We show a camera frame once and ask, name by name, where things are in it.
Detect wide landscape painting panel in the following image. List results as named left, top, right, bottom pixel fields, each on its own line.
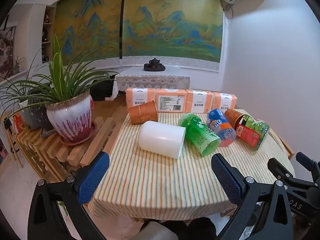
left=121, top=0, right=224, bottom=73

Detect pink plant saucer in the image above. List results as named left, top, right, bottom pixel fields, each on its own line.
left=59, top=122, right=97, bottom=146

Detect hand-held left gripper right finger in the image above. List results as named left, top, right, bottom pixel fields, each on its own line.
left=211, top=152, right=294, bottom=240

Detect person's legs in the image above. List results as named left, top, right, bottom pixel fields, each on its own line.
left=139, top=216, right=218, bottom=240

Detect wall poster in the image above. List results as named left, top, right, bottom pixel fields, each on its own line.
left=0, top=25, right=17, bottom=80

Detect blue and orange plastic cup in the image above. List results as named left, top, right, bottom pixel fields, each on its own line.
left=207, top=108, right=237, bottom=147

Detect red and green plastic cup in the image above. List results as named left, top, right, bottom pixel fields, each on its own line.
left=235, top=114, right=270, bottom=150

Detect green clear plastic cup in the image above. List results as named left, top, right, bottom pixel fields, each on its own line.
left=178, top=113, right=221, bottom=157

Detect spider plant in glazed pot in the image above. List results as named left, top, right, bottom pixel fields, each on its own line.
left=0, top=34, right=120, bottom=142

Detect dark tea tray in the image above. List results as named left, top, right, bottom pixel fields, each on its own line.
left=143, top=64, right=166, bottom=72

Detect orange paper cup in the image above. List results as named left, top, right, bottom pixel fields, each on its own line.
left=128, top=100, right=158, bottom=125
left=224, top=109, right=245, bottom=130

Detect striped tablecloth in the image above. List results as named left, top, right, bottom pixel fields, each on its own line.
left=87, top=109, right=296, bottom=218

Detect wooden slat rack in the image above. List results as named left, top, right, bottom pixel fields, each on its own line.
left=12, top=116, right=117, bottom=175

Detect wall shelf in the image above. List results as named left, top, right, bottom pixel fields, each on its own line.
left=41, top=5, right=56, bottom=64

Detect white plant pot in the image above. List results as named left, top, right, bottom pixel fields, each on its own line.
left=19, top=100, right=38, bottom=130

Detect lace-covered side table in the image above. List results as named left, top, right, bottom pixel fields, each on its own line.
left=114, top=67, right=191, bottom=92

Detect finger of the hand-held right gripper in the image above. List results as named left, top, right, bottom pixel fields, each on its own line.
left=296, top=152, right=320, bottom=180
left=267, top=158, right=296, bottom=183

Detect dark grey plant pot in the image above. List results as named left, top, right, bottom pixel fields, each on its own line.
left=27, top=97, right=54, bottom=132

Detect white plastic cup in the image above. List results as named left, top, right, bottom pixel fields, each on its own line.
left=138, top=121, right=187, bottom=159

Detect narrow landscape painting panel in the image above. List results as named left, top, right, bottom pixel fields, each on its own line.
left=54, top=0, right=125, bottom=68

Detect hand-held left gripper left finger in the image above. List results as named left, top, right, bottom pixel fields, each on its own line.
left=27, top=151, right=110, bottom=240

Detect orange tissue pack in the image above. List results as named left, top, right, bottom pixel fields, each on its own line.
left=213, top=92, right=237, bottom=111
left=126, top=88, right=156, bottom=110
left=185, top=90, right=214, bottom=113
left=155, top=89, right=187, bottom=112

